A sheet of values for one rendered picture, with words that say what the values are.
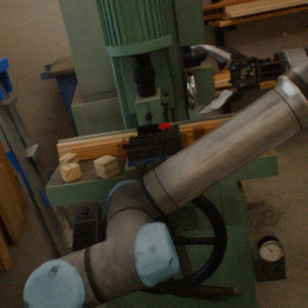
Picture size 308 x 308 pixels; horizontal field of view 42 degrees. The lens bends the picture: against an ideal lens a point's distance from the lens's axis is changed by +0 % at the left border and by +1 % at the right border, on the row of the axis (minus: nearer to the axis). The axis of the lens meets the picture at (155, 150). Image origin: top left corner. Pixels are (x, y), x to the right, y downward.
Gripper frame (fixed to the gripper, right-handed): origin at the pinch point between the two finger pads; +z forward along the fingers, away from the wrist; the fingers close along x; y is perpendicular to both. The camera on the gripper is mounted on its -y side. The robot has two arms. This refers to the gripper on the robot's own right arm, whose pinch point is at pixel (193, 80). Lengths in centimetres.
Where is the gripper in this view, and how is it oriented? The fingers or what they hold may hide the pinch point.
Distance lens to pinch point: 96.5
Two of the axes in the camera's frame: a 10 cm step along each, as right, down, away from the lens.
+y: -0.4, 2.5, -9.7
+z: -9.9, 1.4, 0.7
